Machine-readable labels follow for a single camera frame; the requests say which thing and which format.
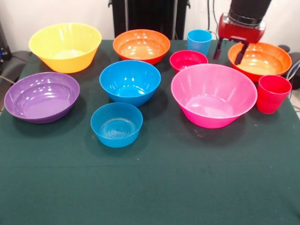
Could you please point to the deep blue bowl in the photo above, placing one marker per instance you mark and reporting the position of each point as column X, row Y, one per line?
column 129, row 86

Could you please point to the large yellow bowl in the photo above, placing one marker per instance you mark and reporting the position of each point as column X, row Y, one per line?
column 70, row 62

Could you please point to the small flat-bottomed blue bowl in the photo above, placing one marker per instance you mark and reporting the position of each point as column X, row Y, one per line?
column 117, row 131

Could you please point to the orange bowl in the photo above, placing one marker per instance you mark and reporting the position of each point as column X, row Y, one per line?
column 140, row 50
column 262, row 63

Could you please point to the dark grey object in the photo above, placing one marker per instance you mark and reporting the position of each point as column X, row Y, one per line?
column 294, row 58

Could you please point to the red cup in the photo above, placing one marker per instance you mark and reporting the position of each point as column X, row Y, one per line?
column 272, row 98

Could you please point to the large pink bowl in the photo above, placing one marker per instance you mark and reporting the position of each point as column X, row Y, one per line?
column 211, row 105

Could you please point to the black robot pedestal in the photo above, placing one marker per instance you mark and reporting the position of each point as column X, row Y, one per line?
column 150, row 16

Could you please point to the purple bowl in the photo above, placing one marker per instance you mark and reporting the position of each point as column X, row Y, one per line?
column 39, row 103

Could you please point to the small red bowl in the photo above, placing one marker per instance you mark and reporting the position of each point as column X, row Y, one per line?
column 185, row 61

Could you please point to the grey padded seat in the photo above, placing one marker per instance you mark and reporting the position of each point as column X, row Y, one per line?
column 16, row 62

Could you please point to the black device box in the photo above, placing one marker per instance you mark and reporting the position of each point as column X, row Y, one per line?
column 4, row 49

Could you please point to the blue cup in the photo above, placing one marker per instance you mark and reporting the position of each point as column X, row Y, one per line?
column 199, row 43

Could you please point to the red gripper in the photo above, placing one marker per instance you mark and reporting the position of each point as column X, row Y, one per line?
column 239, row 32

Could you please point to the dark green table cloth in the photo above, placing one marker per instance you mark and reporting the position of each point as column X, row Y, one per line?
column 150, row 182

